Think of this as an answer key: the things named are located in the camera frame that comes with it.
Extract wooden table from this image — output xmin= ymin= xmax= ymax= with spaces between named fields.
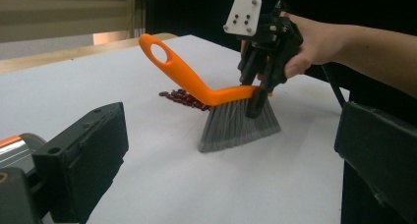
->
xmin=0 ymin=31 xmax=180 ymax=75

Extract grey dustpan with orange edge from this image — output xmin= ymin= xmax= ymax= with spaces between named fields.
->
xmin=0 ymin=133 xmax=47 ymax=183

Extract orange brush with grey bristles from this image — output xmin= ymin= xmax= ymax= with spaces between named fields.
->
xmin=138 ymin=32 xmax=282 ymax=153

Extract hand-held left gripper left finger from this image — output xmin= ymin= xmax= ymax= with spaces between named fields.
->
xmin=30 ymin=101 xmax=130 ymax=224

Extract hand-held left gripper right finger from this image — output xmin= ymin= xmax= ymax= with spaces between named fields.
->
xmin=333 ymin=100 xmax=417 ymax=224

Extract beige wooden furniture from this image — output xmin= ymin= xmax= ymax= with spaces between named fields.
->
xmin=0 ymin=0 xmax=146 ymax=44

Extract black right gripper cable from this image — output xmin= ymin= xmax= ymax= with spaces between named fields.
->
xmin=321 ymin=63 xmax=347 ymax=108

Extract black curtain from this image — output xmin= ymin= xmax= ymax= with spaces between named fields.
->
xmin=146 ymin=0 xmax=417 ymax=102

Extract red beans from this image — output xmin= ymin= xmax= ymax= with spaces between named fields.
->
xmin=158 ymin=88 xmax=211 ymax=112

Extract white table board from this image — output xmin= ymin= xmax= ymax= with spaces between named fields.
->
xmin=0 ymin=33 xmax=350 ymax=224

